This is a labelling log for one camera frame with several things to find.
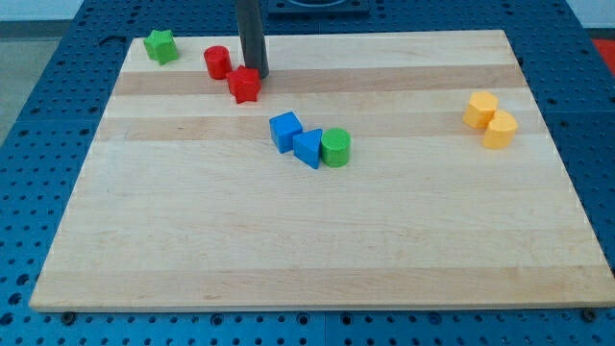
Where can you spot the blue cube block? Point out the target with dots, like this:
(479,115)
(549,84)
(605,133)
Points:
(283,128)

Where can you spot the blue triangle block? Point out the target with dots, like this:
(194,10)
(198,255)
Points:
(306,147)

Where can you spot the green cylinder block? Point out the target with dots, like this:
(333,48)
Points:
(335,147)

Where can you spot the light wooden board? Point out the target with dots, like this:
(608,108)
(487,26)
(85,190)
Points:
(184,203)

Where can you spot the red star block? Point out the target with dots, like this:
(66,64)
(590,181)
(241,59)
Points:
(244,84)

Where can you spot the red cylinder block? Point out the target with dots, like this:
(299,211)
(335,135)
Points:
(218,61)

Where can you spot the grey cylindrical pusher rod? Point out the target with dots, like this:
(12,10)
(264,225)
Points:
(251,35)

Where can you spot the yellow hexagon block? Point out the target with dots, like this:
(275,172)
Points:
(481,108)

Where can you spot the green star block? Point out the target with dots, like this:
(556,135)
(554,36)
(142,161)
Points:
(161,47)

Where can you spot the yellow rounded block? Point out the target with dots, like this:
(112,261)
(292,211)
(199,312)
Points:
(500,130)

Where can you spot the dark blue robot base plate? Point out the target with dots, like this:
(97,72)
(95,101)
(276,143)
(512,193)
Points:
(286,8)

